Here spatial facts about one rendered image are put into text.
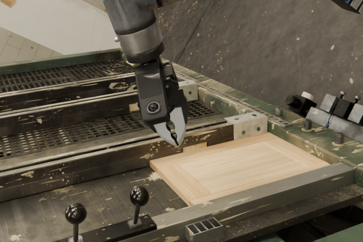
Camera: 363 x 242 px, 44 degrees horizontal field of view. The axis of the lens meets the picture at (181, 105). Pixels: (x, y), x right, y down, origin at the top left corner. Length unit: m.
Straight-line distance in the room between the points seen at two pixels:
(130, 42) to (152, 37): 0.04
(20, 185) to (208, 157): 0.51
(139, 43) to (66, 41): 4.44
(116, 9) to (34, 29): 4.38
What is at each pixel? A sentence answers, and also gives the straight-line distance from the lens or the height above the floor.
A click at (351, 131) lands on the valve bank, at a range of 1.47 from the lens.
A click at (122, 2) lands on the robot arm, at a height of 1.63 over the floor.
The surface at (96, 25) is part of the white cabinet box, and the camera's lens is 5.21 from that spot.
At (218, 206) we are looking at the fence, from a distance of 1.02.
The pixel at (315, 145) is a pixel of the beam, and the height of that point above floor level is 0.90.
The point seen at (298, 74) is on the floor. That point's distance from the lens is 2.84.
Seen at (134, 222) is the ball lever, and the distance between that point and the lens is 0.94.
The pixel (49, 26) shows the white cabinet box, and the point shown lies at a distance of 5.13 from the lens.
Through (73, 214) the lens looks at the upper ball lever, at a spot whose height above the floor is 1.55.
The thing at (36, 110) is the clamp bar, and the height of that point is 1.46.
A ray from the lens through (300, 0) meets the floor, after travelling 3.16.
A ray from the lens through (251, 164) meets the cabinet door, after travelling 1.26.
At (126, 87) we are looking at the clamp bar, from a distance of 2.04.
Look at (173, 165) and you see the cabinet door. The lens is 1.26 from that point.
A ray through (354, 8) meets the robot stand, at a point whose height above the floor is 0.76.
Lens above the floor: 1.86
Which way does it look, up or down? 30 degrees down
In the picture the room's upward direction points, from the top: 66 degrees counter-clockwise
